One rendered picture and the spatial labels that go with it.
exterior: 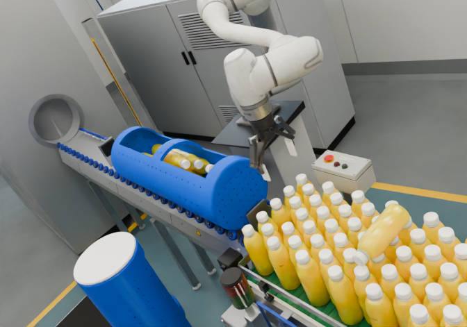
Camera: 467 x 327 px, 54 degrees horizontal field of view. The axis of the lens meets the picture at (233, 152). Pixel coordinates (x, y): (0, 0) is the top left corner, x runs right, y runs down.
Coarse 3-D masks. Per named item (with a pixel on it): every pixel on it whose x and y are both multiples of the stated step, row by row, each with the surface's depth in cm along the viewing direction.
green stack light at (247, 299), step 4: (248, 284) 123; (248, 288) 122; (248, 292) 121; (252, 292) 124; (240, 296) 120; (244, 296) 121; (248, 296) 122; (252, 296) 123; (232, 300) 122; (236, 300) 121; (240, 300) 121; (244, 300) 121; (248, 300) 122; (252, 300) 123; (236, 304) 122; (240, 304) 122; (244, 304) 122; (248, 304) 122; (236, 308) 124; (240, 308) 123; (244, 308) 122
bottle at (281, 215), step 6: (282, 204) 165; (276, 210) 164; (282, 210) 164; (288, 210) 166; (276, 216) 164; (282, 216) 164; (288, 216) 165; (276, 222) 165; (282, 222) 164; (282, 234) 168
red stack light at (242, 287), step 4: (244, 276) 121; (240, 280) 119; (244, 280) 120; (240, 284) 119; (244, 284) 120; (224, 288) 120; (228, 288) 119; (232, 288) 118; (236, 288) 119; (240, 288) 119; (244, 288) 120; (228, 292) 120; (232, 292) 119; (236, 292) 119; (240, 292) 120; (244, 292) 120; (232, 296) 120; (236, 296) 120
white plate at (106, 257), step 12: (108, 240) 196; (120, 240) 193; (132, 240) 190; (84, 252) 196; (96, 252) 193; (108, 252) 189; (120, 252) 186; (132, 252) 184; (84, 264) 189; (96, 264) 186; (108, 264) 183; (120, 264) 180; (84, 276) 182; (96, 276) 179; (108, 276) 177
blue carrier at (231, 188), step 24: (120, 144) 236; (144, 144) 245; (168, 144) 204; (192, 144) 208; (120, 168) 229; (144, 168) 207; (168, 168) 192; (216, 168) 172; (240, 168) 175; (168, 192) 194; (192, 192) 178; (216, 192) 169; (240, 192) 177; (264, 192) 185; (216, 216) 171; (240, 216) 179
